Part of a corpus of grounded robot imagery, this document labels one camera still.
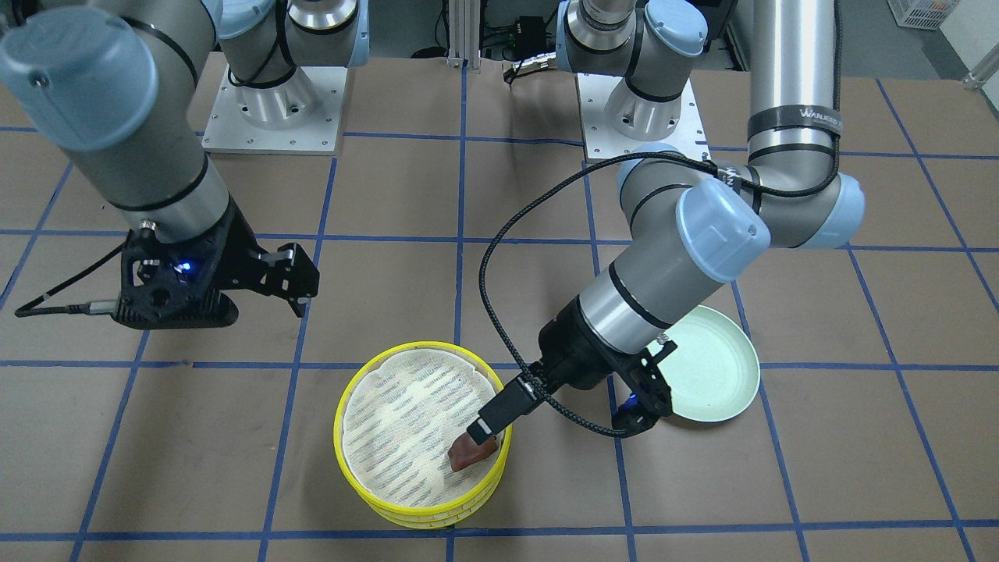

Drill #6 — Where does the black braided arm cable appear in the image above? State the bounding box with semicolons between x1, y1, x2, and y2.
478;152;742;438

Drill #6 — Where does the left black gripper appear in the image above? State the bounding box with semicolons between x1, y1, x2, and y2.
467;301;625;445

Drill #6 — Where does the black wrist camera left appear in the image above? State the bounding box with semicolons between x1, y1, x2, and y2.
611;340;677;438

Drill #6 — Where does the aluminium frame post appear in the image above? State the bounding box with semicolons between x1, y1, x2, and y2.
446;0;482;73

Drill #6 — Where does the mint green plate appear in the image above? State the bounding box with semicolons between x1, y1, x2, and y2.
659;305;761;423

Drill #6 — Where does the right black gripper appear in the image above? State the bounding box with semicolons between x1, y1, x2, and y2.
212;199;320;318

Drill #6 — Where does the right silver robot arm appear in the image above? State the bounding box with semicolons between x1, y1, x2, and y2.
2;1;370;329

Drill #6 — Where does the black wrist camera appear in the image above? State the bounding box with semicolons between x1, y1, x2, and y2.
611;340;677;438
111;227;238;330

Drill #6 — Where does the yellow bamboo steamer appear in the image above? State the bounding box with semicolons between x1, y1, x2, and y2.
345;467;504;530
332;341;513;507

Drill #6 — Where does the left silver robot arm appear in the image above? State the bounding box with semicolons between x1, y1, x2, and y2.
459;1;865;445

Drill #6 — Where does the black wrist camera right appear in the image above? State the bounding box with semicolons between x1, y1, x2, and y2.
111;227;238;330

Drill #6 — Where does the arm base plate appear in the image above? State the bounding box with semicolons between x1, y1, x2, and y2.
575;73;711;162
202;66;349;155

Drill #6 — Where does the brown chocolate bun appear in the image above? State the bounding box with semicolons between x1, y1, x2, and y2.
447;433;499;472

